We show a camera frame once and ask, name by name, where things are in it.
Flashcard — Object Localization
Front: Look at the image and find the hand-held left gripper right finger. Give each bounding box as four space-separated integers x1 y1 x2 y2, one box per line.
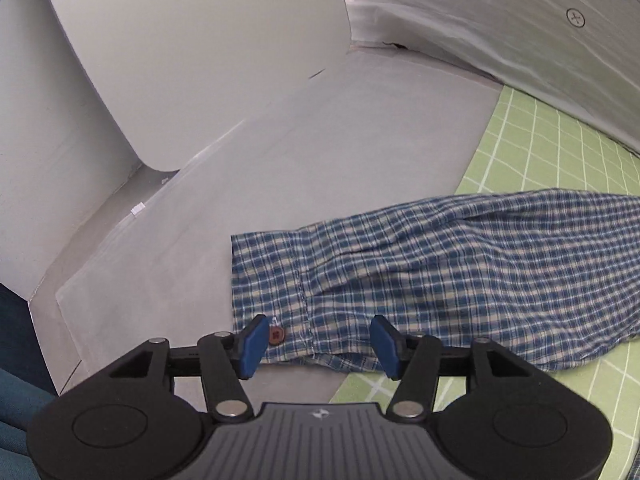
370 314 532 419

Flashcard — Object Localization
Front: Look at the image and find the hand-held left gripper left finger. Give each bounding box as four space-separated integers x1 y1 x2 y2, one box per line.
107 314 271 419

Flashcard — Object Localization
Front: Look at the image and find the blue plaid shirt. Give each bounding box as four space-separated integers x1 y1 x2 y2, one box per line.
230 187 640 375

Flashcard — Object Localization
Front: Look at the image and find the teal cloth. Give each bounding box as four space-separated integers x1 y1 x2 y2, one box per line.
0 282 60 480

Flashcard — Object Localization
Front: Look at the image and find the green grid bed sheet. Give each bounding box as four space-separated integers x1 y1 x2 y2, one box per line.
329 85 640 480

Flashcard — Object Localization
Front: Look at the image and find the white curved board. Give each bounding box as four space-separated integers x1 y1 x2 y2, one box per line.
37 0 352 174

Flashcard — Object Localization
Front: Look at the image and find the carrot print white sheet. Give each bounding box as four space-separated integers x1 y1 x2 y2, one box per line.
336 0 640 157

